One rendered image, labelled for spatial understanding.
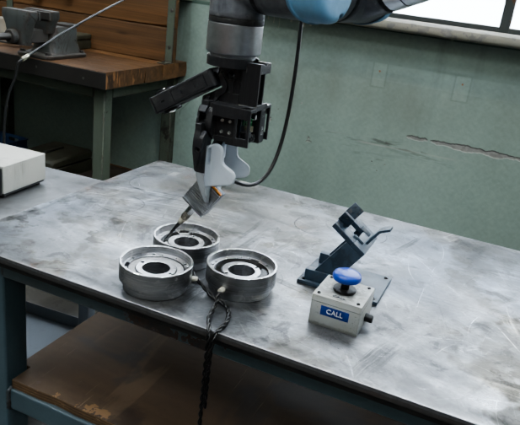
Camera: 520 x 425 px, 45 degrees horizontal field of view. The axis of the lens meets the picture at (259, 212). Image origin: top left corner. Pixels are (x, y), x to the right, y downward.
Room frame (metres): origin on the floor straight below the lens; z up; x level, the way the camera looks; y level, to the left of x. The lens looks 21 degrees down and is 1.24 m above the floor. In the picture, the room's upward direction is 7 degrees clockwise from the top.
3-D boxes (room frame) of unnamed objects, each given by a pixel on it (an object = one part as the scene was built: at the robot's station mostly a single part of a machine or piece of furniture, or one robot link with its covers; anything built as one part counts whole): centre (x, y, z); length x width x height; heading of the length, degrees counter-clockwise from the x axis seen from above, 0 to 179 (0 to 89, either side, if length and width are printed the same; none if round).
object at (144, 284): (0.81, 0.14, 0.82); 0.10 x 0.10 x 0.04
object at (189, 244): (0.92, 0.11, 0.82); 0.10 x 0.10 x 0.04
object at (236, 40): (0.88, 0.06, 1.15); 0.08 x 0.08 x 0.05
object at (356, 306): (0.78, -0.14, 0.82); 0.08 x 0.07 x 0.05; 68
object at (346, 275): (0.78, -0.13, 0.85); 0.04 x 0.04 x 0.05
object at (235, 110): (0.87, 0.06, 1.07); 0.09 x 0.08 x 0.12; 69
